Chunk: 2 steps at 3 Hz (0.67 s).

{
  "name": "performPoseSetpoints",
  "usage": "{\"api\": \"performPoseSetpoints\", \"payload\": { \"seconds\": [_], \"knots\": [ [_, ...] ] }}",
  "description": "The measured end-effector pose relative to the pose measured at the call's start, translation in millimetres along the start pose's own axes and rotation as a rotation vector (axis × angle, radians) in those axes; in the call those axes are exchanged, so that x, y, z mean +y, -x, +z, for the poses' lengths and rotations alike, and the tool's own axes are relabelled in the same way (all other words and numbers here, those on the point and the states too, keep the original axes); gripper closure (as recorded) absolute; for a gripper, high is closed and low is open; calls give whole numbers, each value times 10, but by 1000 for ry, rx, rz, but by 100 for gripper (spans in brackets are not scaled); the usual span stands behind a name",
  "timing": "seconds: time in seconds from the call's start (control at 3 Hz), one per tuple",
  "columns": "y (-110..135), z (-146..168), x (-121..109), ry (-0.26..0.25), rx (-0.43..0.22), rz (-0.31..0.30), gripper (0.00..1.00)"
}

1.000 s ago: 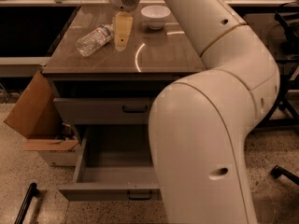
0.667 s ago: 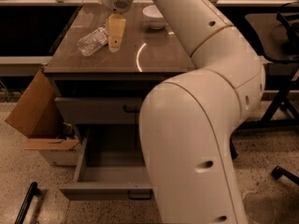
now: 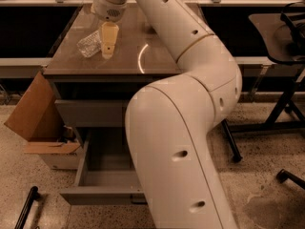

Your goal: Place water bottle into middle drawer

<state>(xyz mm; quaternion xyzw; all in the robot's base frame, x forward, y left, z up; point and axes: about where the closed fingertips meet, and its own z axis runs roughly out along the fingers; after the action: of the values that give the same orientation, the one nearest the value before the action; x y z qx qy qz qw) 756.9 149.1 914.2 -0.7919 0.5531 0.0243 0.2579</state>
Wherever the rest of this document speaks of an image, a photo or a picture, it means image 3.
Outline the black lower drawer handle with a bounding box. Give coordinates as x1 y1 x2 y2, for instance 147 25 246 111
130 195 147 205

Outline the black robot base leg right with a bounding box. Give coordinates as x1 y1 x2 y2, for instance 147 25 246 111
275 169 305 190

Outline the grey upper closed drawer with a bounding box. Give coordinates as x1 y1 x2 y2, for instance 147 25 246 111
55 100 127 127

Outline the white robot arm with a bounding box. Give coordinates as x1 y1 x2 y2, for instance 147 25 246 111
92 0 242 229

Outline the brown cardboard box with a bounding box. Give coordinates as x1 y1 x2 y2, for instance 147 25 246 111
5 73 83 170

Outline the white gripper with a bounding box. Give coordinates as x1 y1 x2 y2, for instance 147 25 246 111
91 0 127 59

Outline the grey open lower drawer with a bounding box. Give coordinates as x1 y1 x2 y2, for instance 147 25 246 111
60 127 145 205

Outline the clear plastic water bottle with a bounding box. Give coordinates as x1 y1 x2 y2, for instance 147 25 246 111
76 31 101 58

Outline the black folding table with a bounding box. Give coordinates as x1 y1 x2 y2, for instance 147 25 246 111
222 2 305 162

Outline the grey drawer cabinet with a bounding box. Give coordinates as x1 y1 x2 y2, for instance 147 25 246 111
43 3 227 206

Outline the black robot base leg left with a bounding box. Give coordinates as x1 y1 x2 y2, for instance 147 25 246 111
14 186 40 229

